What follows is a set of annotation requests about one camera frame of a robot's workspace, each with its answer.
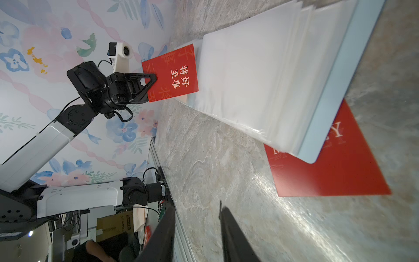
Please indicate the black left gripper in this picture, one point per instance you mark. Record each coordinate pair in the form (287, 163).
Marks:
(108, 95)

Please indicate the red money card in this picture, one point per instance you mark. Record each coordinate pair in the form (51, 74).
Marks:
(344, 167)

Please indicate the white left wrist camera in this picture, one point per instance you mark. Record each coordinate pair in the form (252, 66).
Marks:
(119, 54)

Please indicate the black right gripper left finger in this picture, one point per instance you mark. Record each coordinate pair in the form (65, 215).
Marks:
(160, 245)

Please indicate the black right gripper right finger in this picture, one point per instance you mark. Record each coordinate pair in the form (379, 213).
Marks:
(236, 247)

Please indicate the red card gold text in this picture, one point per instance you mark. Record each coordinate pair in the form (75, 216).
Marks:
(176, 74)

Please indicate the person in dark clothing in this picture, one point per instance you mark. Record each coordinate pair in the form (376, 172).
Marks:
(121, 248)

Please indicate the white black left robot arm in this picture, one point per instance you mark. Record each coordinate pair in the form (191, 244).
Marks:
(35, 187)

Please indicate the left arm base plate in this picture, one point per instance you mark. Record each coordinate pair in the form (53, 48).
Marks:
(167, 200)

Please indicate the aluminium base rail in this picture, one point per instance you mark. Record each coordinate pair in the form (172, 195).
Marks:
(182, 251)

